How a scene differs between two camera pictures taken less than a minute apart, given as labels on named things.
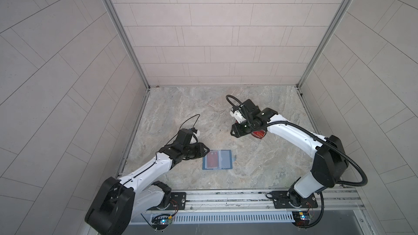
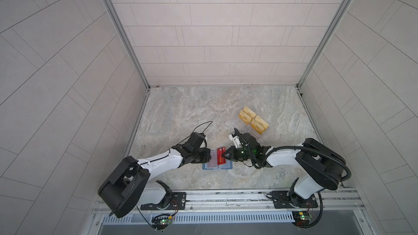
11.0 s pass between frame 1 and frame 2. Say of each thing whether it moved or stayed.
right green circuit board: stayed
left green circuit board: stayed
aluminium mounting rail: stayed
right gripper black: moved
